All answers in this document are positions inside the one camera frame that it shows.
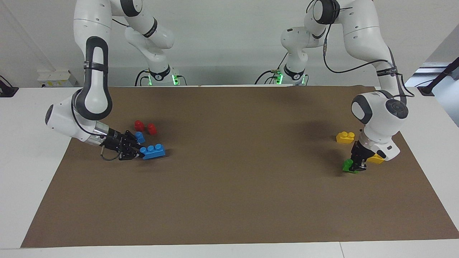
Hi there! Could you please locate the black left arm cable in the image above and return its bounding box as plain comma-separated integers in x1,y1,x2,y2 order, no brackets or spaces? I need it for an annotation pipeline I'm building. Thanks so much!
322,21,415,98

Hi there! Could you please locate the white wall socket box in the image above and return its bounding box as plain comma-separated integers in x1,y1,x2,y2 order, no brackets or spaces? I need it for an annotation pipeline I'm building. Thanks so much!
37,70,78,88

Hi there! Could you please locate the black angled stand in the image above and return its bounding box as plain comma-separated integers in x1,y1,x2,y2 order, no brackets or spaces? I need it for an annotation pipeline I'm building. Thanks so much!
418,57,459,96

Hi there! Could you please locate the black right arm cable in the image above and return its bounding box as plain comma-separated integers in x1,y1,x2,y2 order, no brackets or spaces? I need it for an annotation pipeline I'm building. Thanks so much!
71,91,121,161

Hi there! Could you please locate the brown table mat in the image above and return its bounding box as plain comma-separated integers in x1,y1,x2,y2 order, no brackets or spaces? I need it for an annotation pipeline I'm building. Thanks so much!
20,85,459,248

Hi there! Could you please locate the black table clamp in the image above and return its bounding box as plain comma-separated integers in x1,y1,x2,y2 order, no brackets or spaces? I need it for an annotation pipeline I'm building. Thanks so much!
0,75,19,98

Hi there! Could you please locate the black left base cable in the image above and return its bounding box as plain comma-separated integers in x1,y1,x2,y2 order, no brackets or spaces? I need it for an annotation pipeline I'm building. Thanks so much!
255,54,289,85

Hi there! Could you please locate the black base cable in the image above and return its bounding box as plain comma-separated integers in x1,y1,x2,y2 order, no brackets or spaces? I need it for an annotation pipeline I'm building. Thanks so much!
255,54,289,85
135,70,150,86

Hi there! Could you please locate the green two-stud toy block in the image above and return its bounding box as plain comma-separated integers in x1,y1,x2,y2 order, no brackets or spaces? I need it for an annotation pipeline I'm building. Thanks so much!
342,159,359,174

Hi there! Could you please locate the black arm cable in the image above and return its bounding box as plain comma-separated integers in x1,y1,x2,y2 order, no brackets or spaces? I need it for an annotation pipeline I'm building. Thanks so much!
71,91,121,161
322,21,415,98

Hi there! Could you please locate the black right base cable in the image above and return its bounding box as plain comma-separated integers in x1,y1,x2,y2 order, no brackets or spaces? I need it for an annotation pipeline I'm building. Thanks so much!
135,70,150,86

